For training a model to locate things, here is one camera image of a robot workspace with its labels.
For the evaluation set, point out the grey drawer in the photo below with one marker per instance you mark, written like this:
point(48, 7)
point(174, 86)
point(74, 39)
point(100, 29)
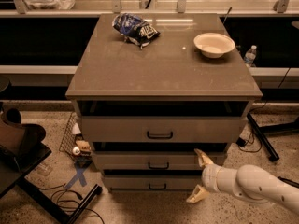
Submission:
point(151, 182)
point(161, 129)
point(108, 160)

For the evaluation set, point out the blue chip bag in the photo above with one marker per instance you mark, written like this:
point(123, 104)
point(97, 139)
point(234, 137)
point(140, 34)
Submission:
point(135, 29)

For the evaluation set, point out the wire mesh basket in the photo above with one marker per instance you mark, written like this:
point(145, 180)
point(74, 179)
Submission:
point(69, 141)

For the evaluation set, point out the grey top drawer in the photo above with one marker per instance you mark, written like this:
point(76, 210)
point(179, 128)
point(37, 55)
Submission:
point(161, 129)

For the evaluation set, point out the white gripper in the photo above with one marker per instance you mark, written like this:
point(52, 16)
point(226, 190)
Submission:
point(210, 177)

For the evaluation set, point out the white paper bowl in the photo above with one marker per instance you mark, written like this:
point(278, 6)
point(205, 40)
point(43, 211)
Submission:
point(214, 45)

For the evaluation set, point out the clear water bottle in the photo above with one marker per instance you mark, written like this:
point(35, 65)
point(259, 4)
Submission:
point(250, 56)

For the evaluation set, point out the black caster leg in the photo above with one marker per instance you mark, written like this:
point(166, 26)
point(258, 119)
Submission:
point(289, 182)

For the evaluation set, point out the blue tape cross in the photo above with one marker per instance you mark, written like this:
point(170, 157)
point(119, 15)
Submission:
point(79, 176)

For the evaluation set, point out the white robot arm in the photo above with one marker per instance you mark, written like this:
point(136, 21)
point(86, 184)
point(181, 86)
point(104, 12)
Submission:
point(249, 183)

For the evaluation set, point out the grey drawer cabinet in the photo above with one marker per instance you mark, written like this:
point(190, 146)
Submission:
point(168, 78)

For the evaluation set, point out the grey bottom drawer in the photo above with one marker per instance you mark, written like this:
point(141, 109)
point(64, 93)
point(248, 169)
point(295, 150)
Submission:
point(151, 182)

